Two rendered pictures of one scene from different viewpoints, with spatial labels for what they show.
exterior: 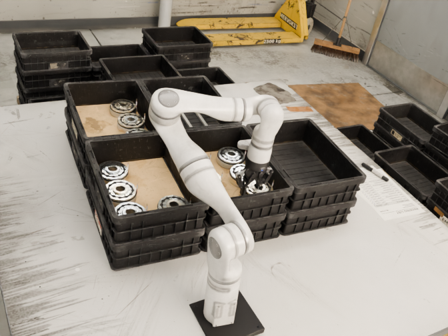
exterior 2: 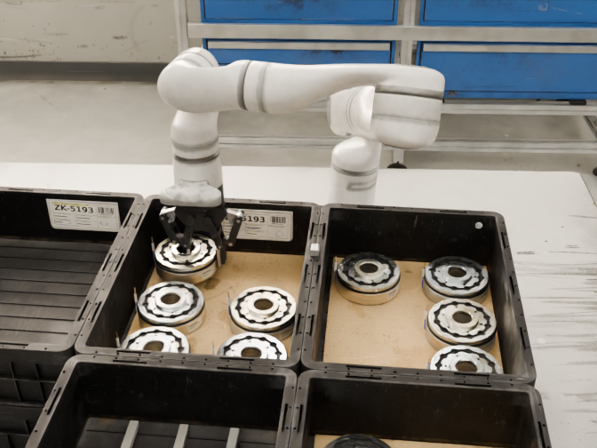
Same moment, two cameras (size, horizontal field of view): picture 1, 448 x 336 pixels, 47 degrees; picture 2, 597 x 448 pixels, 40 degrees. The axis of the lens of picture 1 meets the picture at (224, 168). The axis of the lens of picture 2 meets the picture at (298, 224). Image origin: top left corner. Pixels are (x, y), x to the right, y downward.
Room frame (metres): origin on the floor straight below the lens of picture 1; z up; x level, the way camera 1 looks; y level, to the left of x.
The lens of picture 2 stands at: (2.16, 0.66, 1.66)
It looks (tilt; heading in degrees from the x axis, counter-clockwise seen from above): 34 degrees down; 216
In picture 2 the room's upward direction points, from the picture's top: straight up
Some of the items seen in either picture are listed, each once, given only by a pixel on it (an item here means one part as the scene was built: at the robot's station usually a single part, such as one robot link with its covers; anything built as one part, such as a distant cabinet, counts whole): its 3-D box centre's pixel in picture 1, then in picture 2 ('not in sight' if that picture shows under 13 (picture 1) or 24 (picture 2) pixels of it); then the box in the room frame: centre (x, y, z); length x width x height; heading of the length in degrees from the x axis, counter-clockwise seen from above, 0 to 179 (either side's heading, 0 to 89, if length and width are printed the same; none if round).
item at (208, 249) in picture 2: (258, 188); (186, 252); (1.38, -0.13, 0.88); 0.10 x 0.10 x 0.01
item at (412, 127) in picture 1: (407, 143); not in sight; (2.89, -1.13, 0.31); 0.40 x 0.30 x 0.34; 34
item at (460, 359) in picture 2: (112, 169); (466, 368); (1.34, 0.36, 0.86); 0.05 x 0.05 x 0.01
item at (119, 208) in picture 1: (130, 213); (456, 276); (1.15, 0.25, 0.86); 0.10 x 0.10 x 0.01
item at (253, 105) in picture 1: (258, 109); (210, 84); (1.36, -0.07, 1.18); 0.14 x 0.09 x 0.07; 110
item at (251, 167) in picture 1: (255, 167); (200, 204); (1.36, -0.10, 0.97); 0.08 x 0.08 x 0.09
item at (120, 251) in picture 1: (141, 210); not in sight; (1.29, 0.24, 0.76); 0.40 x 0.30 x 0.12; 30
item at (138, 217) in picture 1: (145, 173); (413, 286); (1.29, 0.24, 0.92); 0.40 x 0.30 x 0.02; 30
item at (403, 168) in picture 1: (407, 193); not in sight; (2.34, -1.02, 0.31); 0.40 x 0.30 x 0.34; 34
